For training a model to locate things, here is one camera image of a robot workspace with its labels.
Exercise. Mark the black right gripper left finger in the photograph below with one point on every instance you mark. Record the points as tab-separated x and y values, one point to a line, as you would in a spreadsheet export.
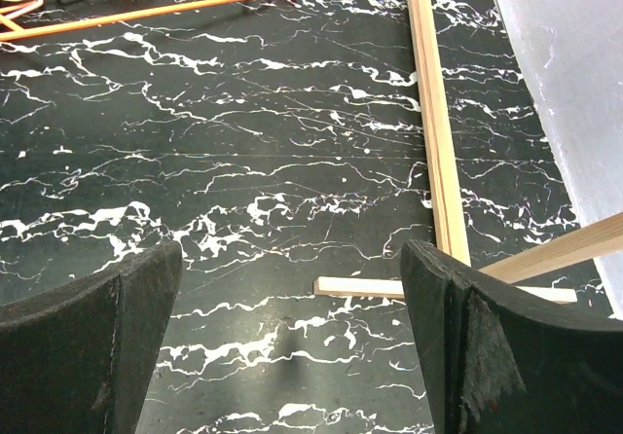
79	358

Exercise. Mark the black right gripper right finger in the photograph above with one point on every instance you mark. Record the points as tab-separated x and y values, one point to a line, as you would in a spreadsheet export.
495	359

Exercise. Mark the orange thin hanger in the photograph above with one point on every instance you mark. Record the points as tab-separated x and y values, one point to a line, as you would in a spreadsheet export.
11	30

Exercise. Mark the wooden clothes rack frame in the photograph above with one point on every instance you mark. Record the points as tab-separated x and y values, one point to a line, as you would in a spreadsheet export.
556	270

